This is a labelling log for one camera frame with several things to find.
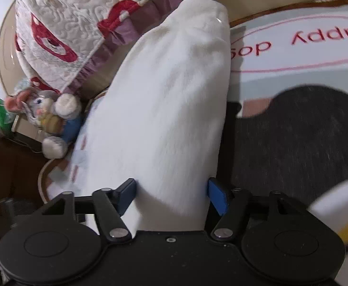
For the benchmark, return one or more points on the checkered pastel rug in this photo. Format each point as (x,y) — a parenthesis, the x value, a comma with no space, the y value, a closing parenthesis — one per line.
(296,77)

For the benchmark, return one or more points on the dark wooden dresser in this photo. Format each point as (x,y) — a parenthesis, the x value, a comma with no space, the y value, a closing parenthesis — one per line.
(10,169)

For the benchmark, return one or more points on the dark grey cloth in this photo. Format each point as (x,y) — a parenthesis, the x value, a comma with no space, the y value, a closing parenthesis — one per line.
(296,143)

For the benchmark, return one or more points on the cream nightstand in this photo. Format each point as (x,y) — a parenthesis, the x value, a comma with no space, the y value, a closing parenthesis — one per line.
(22,128)

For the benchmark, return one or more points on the grey plush bunny toy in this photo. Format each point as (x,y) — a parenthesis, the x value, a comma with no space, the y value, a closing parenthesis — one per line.
(61,107)

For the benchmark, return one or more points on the cream bed headboard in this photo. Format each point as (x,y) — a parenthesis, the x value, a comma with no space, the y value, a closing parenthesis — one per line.
(6,53)

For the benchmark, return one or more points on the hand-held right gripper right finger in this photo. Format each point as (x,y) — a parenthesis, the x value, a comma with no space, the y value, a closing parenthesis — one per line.
(218,196)

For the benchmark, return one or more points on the white quilted bedspread red bears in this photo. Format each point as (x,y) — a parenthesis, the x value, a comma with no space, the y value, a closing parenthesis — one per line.
(72,12)

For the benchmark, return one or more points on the white fleece garment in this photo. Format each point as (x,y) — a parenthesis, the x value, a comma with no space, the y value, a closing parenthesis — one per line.
(168,110)

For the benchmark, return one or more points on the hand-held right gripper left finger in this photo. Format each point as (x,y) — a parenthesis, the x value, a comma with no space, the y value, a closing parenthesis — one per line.
(128,196)

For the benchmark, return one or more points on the clear plastic wrap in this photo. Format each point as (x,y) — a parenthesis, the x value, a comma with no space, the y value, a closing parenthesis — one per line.
(22,86)

